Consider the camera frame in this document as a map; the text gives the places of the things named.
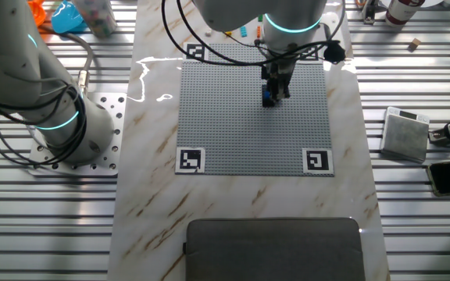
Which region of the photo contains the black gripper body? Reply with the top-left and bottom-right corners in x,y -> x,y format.
261,58 -> 297,91

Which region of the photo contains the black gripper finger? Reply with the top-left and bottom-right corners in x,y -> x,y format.
266,80 -> 279,105
277,82 -> 291,101

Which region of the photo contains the black Lego plate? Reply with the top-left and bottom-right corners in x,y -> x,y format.
262,84 -> 277,108

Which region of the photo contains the grey Lego baseplate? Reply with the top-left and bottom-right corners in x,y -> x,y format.
175,41 -> 335,178

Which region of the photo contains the black white fiducial marker tag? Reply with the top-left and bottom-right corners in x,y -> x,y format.
184,42 -> 209,62
174,146 -> 206,175
297,45 -> 323,62
302,148 -> 334,175

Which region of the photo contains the silver digital scale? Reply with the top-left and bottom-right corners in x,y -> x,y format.
380,106 -> 431,164

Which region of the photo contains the red white can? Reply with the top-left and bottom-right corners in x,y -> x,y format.
384,0 -> 425,27

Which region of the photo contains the grey fabric pad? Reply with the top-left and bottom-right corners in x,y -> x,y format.
184,217 -> 366,281

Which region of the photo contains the metal robot mounting plate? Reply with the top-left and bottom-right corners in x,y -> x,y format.
27,92 -> 127,176

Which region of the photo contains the clear plastic cup with lid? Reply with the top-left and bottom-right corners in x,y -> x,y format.
71,0 -> 119,39

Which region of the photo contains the orange toy shovel green shaft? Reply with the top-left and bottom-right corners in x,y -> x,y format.
28,0 -> 48,25

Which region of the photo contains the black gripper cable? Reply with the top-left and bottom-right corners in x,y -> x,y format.
160,0 -> 346,67

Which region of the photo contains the grey hose with metal connector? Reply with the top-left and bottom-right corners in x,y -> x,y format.
39,23 -> 95,97

